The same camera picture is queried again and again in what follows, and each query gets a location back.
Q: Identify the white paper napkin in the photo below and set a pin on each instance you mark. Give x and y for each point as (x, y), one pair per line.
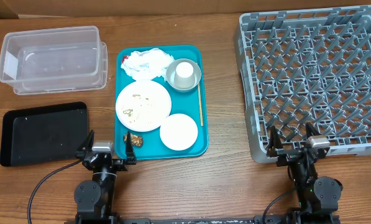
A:
(147, 65)

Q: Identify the grey bowl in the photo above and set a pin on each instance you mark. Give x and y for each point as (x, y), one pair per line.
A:
(170, 73)

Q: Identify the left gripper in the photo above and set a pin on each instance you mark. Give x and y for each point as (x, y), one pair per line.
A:
(130, 157)

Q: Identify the small white plate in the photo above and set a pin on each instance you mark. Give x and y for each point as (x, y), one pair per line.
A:
(178, 132)

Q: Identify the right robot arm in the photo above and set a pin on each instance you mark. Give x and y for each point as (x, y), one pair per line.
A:
(318, 196)

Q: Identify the large white plate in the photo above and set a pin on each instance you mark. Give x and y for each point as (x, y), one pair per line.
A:
(143, 105)

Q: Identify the teal plastic serving tray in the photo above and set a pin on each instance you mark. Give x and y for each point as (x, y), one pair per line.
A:
(184, 103)

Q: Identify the clear plastic storage bin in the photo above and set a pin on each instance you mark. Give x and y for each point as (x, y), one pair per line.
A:
(54, 60)

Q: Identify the wooden chopstick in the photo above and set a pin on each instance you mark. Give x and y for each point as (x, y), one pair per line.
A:
(200, 105)

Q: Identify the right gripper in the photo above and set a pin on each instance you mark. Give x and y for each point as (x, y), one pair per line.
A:
(287, 155)

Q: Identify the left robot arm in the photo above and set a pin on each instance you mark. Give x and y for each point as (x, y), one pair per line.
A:
(94, 197)

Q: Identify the grey dishwasher rack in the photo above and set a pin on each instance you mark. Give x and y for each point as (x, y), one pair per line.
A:
(307, 66)

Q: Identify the red candy wrapper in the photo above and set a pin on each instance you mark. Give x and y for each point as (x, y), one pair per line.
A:
(124, 58)

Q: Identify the white paper cup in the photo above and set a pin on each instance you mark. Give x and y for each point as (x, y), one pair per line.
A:
(184, 75)

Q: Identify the brown food scrap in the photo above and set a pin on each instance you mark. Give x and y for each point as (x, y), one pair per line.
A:
(134, 139)

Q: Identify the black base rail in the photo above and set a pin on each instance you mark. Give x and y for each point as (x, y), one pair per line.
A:
(255, 220)

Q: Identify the black plastic tray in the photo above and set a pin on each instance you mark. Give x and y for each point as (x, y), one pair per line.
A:
(43, 134)

